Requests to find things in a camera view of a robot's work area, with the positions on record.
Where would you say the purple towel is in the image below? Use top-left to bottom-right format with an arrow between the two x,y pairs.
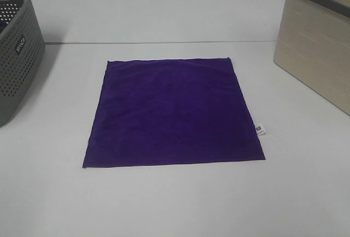
83,58 -> 265,168

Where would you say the beige bin with grey rim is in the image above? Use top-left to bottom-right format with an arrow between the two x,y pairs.
273,0 -> 349,114

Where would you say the grey perforated plastic basket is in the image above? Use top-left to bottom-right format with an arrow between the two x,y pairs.
1,0 -> 45,126

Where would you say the purple cloth inside grey basket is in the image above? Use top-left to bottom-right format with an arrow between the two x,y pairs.
0,21 -> 7,33

